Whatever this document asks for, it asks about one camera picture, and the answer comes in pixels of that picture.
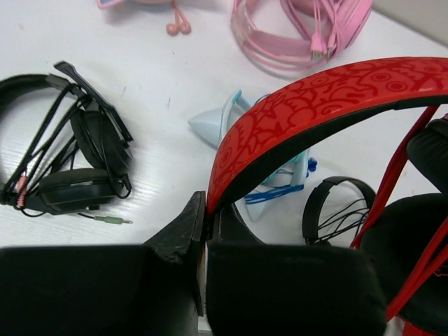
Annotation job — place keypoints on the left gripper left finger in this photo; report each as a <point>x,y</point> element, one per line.
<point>153,288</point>

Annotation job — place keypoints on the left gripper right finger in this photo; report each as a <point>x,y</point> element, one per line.
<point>254,288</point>

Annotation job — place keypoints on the red black headphones with cable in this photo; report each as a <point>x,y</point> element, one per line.
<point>406,228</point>

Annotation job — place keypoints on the small black headphones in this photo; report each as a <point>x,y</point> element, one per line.
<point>336,207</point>

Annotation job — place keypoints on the teal white cat-ear headphones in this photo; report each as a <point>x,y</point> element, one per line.
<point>290,177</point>

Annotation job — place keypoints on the pink round headphones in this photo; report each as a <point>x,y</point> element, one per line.
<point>325,29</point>

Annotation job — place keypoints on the pink blue cat-ear headphones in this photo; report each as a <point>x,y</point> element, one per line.
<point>180,24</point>

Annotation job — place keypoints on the black gaming headset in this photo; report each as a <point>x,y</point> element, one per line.
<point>80,156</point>

